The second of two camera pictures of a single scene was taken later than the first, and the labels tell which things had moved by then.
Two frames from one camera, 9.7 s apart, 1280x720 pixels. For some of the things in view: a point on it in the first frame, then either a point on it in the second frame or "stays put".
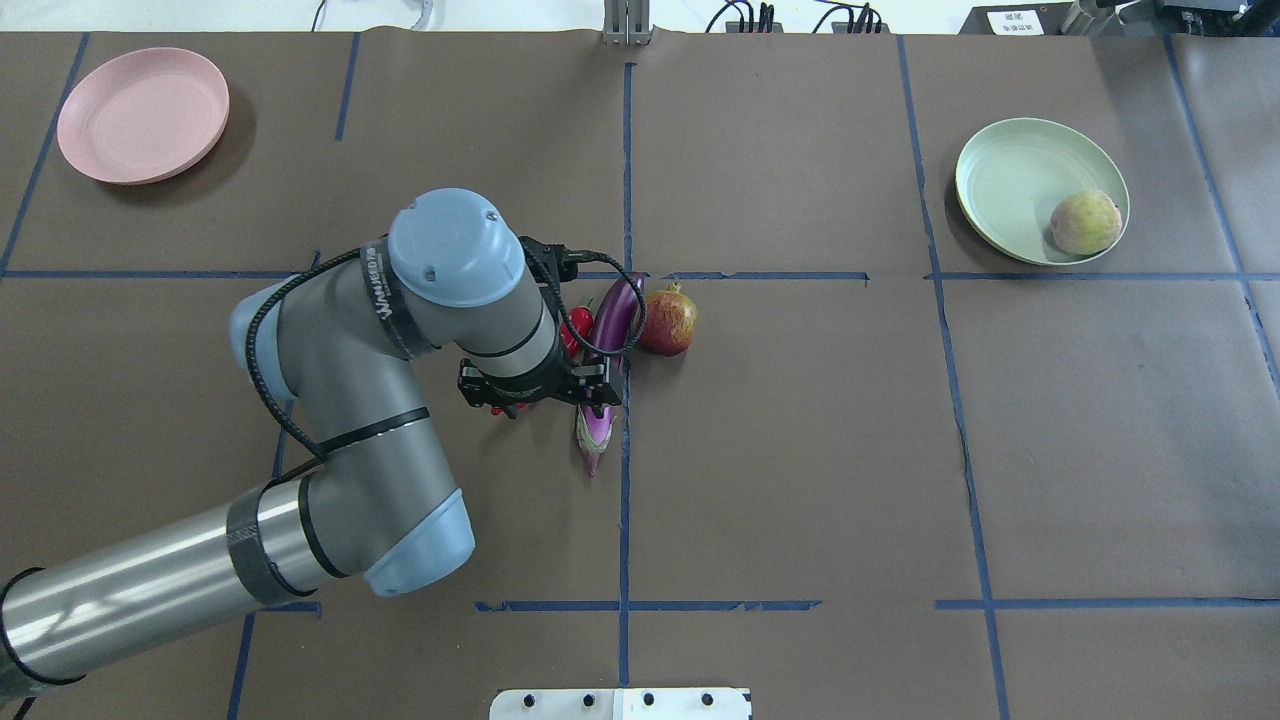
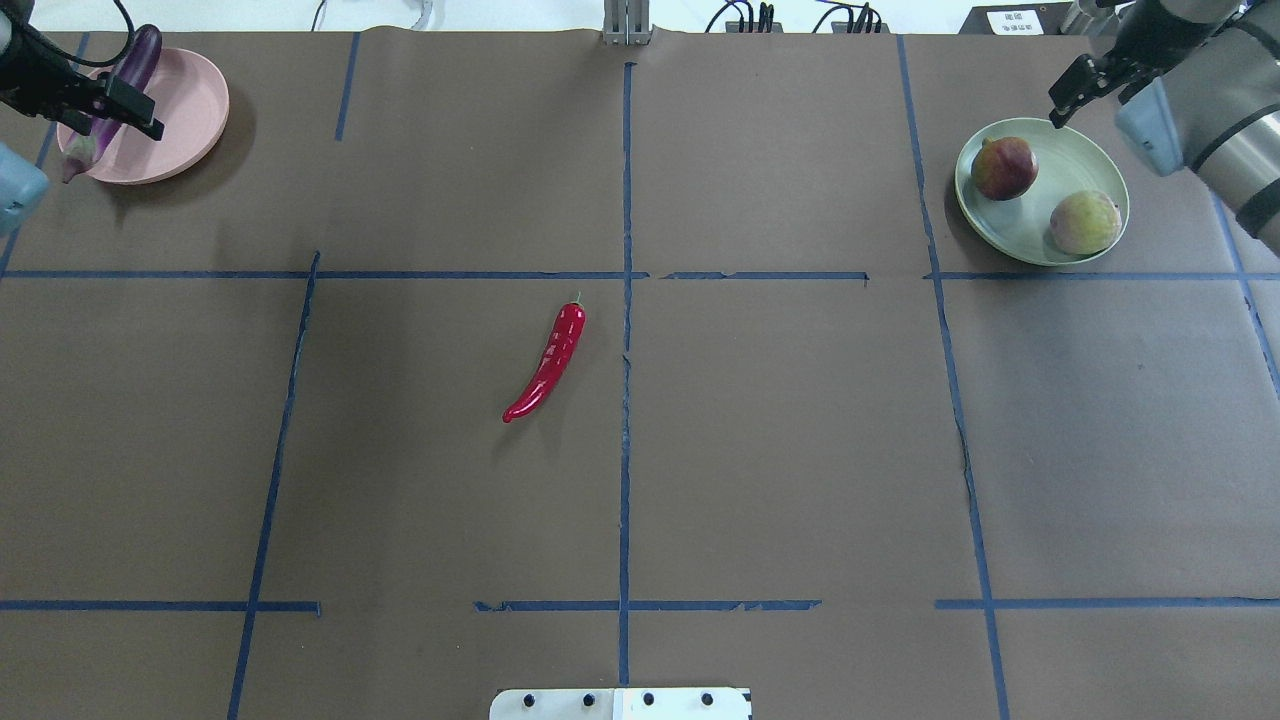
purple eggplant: x=613 y=332 -> x=135 y=68
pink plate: x=143 y=115 stays put
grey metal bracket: x=626 y=22 stays put
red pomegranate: x=670 y=321 -> x=1005 y=167
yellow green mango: x=1086 y=222 stays put
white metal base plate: x=621 y=704 stays put
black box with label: x=1038 y=19 stays put
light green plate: x=1012 y=177 stays put
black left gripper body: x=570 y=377 -> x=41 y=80
